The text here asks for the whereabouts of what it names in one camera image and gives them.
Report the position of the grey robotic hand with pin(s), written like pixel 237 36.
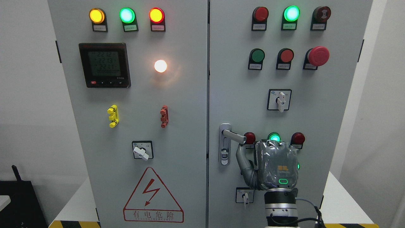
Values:
pixel 277 166

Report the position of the grey cabinet door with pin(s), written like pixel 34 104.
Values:
pixel 239 96
pixel 179 148

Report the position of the red push button upper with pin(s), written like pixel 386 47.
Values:
pixel 284 59

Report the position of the red lit indicator light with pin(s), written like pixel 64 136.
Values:
pixel 157 20

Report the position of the silver handle lock plate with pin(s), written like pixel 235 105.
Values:
pixel 224 144

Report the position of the dark red indicator middle right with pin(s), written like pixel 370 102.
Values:
pixel 297 140

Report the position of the green lit indicator middle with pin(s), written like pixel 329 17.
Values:
pixel 274 136

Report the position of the silver door handle lever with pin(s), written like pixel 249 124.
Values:
pixel 234 136

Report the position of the red emergency stop button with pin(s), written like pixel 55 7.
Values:
pixel 316 57

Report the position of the white left rotary switch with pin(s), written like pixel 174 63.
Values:
pixel 143 150

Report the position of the green lit indicator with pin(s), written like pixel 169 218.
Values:
pixel 274 136
pixel 290 18

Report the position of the red electrical hazard sign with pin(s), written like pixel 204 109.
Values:
pixel 151 201

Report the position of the yellow indicator light top left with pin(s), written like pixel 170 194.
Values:
pixel 98 19

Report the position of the dark red indicator top right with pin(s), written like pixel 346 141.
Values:
pixel 259 18

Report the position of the green lit indicator top right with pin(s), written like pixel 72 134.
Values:
pixel 290 18

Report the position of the dark red indicator middle left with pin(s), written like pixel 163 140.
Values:
pixel 250 140

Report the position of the yellow terminal connector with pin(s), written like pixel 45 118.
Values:
pixel 113 116

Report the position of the black digital power meter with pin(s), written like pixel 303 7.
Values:
pixel 105 65

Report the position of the black box with antenna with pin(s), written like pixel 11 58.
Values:
pixel 24 210

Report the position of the dark buzzer unit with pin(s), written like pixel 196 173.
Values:
pixel 320 17

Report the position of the white lit indicator lamp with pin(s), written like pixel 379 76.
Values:
pixel 160 66

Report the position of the red terminal connector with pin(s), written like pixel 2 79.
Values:
pixel 164 116

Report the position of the green push button upper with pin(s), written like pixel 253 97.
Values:
pixel 256 58

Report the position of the white upper rotary switch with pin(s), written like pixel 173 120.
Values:
pixel 279 99

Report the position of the black rotary knob switch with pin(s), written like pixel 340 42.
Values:
pixel 295 192

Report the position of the green indicator light top left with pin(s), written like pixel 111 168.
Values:
pixel 129 19

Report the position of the dark red indicator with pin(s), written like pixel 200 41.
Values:
pixel 250 140
pixel 297 140
pixel 259 18

